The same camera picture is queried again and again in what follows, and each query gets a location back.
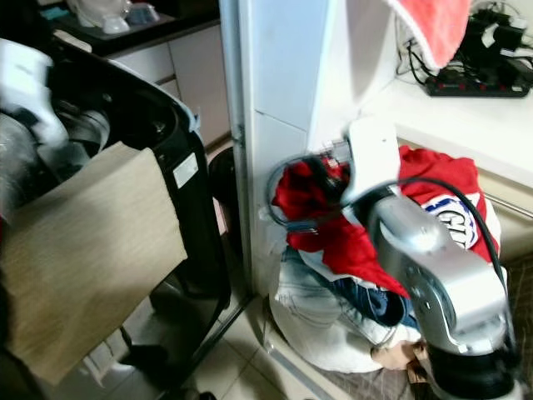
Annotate red printed garment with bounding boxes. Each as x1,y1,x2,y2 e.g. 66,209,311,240
271,144,502,299

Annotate beige woven cloth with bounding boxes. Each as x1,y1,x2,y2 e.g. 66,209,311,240
0,141,189,386

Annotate blue denim jeans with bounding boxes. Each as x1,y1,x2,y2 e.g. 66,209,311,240
278,245,419,331

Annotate white kitchen cabinet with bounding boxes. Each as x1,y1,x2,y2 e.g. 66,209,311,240
133,20,236,149

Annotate black power strip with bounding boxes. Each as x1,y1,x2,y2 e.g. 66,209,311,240
423,70,532,99

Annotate pink hanging towel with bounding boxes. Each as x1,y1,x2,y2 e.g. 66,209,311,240
386,0,473,71

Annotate brown crumpled cloth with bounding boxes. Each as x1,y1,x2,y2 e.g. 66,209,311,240
370,342,431,386

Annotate black robot leg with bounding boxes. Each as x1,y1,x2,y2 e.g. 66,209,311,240
421,347,527,400

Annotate white dishes on rack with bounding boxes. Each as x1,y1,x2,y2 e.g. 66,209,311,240
65,0,161,36

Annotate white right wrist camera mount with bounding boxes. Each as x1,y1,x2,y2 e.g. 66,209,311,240
330,117,402,206

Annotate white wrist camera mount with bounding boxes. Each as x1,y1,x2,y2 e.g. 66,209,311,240
0,38,69,149
330,117,402,206

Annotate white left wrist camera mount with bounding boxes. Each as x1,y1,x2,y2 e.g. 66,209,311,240
0,38,69,149

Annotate tangled black power cables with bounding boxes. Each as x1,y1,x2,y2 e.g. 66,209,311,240
395,3,533,84

